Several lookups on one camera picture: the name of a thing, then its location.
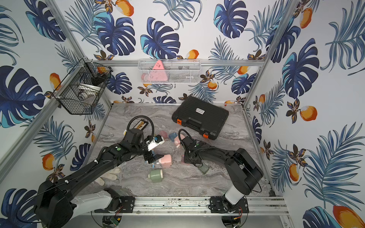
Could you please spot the white work glove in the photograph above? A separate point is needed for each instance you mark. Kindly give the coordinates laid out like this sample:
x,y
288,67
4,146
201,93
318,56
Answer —
x,y
111,175

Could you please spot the pink pencil sharpener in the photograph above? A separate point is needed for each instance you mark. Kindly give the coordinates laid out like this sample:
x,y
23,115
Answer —
x,y
163,134
165,161

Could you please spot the blue transparent tray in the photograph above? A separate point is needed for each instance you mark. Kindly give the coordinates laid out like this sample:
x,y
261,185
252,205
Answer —
x,y
172,136

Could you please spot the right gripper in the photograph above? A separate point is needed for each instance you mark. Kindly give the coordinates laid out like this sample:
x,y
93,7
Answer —
x,y
186,160

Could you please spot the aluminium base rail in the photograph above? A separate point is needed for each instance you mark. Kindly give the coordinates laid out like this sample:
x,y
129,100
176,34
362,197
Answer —
x,y
196,206

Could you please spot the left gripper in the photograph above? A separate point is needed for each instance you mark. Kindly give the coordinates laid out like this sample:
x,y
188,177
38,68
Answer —
x,y
151,155

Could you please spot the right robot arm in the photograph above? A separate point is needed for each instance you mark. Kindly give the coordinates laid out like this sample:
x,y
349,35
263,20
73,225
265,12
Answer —
x,y
243,171

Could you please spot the black wire basket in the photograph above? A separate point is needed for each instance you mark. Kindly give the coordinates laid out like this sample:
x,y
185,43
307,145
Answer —
x,y
85,86

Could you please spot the green transparent tray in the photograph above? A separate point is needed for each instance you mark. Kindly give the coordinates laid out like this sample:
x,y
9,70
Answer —
x,y
203,168

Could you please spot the black yellow small box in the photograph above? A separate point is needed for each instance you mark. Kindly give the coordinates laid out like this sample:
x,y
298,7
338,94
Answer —
x,y
142,124

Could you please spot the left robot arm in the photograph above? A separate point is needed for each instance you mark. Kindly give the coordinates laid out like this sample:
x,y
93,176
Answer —
x,y
54,203

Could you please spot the white wire mesh basket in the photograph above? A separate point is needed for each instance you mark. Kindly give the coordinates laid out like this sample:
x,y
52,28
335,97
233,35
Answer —
x,y
179,71

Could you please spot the pink triangular object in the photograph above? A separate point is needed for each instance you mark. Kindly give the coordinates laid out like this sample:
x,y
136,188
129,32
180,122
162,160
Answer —
x,y
158,73

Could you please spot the black plastic tool case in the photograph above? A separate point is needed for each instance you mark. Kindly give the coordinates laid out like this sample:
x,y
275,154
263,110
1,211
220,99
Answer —
x,y
205,118

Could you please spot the green pencil sharpener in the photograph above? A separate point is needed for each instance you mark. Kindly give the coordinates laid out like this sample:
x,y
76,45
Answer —
x,y
156,175

